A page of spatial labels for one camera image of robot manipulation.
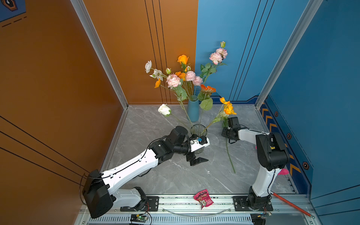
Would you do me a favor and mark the clear glass vase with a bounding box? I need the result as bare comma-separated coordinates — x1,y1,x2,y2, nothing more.
190,124,207,154

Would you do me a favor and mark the yellow poppy flower stem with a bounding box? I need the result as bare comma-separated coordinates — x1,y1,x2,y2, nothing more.
200,97,237,129

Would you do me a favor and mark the orange gerbera stem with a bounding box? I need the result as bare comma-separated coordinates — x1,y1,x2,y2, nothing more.
197,84,216,123

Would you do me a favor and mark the teal cylindrical vase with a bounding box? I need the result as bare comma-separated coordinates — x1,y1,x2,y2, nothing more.
187,95,199,122

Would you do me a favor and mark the orange yellow small flower stem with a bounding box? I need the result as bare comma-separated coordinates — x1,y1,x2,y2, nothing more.
150,70,188,101

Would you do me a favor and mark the pink rose spray stem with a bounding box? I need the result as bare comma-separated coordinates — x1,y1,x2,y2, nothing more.
200,41,228,85

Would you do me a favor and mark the yellow rose stem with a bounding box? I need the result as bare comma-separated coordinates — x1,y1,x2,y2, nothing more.
176,54,193,98

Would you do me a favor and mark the cream pink rose stem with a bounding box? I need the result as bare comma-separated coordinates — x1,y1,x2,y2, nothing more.
165,68,195,126

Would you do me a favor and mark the white flower stem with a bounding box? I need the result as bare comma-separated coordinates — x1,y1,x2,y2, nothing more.
145,61,182,90

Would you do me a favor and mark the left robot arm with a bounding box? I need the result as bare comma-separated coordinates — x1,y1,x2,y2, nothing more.
82,126,210,218

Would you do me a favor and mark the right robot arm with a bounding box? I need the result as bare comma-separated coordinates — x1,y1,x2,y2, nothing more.
222,117,290,211

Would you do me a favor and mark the pink snack packet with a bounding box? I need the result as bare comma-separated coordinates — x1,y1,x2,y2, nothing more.
193,189,214,209

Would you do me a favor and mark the white plush toy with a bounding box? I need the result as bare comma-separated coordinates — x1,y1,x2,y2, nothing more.
278,168,289,175

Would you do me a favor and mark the black connector box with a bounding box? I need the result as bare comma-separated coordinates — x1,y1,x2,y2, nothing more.
251,214,266,225

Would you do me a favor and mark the green circuit board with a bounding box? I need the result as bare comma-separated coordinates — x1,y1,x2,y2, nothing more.
129,214,149,225

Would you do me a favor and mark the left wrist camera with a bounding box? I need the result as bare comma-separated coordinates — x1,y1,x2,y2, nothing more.
189,135,210,152

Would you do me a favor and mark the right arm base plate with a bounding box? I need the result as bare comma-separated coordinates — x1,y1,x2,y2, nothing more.
232,196,274,212

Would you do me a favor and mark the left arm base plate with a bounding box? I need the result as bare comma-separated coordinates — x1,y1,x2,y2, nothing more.
120,196,159,212

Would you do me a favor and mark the red handled tool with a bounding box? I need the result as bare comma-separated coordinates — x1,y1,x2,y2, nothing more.
272,192,313,218

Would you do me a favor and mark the aluminium corner post right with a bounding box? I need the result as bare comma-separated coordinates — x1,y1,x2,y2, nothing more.
255,0,323,110

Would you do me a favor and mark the aluminium corner post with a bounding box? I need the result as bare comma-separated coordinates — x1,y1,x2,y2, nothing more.
70,0,128,110
255,0,323,110

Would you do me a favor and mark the aluminium corner post left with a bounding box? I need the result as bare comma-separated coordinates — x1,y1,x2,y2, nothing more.
70,0,128,110

